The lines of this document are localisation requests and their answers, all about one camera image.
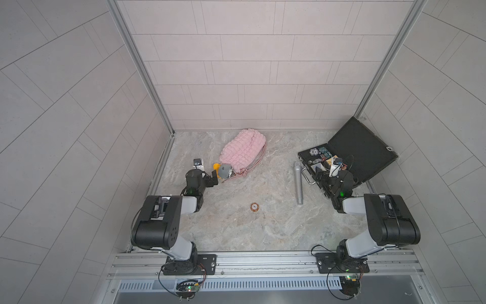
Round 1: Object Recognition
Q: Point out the grey yellow plush keychain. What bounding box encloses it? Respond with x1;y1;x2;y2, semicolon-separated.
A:
213;163;233;180

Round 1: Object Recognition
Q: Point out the pink quilted bag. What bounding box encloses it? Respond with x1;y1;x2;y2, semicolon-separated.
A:
219;129;267;179

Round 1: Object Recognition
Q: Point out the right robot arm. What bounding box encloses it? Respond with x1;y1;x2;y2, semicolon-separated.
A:
313;170;421;262

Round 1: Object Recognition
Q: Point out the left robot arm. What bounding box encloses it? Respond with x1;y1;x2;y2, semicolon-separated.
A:
130;168;218;263

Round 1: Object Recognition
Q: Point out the silver metal cylinder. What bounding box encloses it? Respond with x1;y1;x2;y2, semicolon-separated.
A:
294;161;303;205

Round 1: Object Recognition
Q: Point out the black open case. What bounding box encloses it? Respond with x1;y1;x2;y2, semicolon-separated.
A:
297;117;398;204

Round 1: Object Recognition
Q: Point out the small tape roll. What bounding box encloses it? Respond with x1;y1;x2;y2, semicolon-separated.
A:
250;203;259;212

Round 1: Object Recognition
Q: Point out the left circuit board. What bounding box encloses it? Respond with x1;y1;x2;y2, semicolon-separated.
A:
175;279;201;298

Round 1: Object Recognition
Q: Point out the circuit board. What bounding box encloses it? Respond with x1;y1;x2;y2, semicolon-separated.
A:
340;276;361;297
175;279;201;298

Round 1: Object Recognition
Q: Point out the right circuit board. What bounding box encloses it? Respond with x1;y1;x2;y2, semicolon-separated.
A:
340;276;361;297

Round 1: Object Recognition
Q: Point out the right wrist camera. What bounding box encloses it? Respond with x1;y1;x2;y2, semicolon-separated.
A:
329;157;343;177

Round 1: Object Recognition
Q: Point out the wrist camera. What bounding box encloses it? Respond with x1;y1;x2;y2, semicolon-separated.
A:
329;157;343;177
193;158;205;172

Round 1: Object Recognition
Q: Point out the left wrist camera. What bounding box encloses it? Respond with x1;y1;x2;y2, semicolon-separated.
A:
193;158;205;172

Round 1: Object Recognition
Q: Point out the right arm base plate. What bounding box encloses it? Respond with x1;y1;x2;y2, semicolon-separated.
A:
313;252;370;274

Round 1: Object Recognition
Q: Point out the aluminium rail frame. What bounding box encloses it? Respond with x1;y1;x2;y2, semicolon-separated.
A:
93;247;437;303

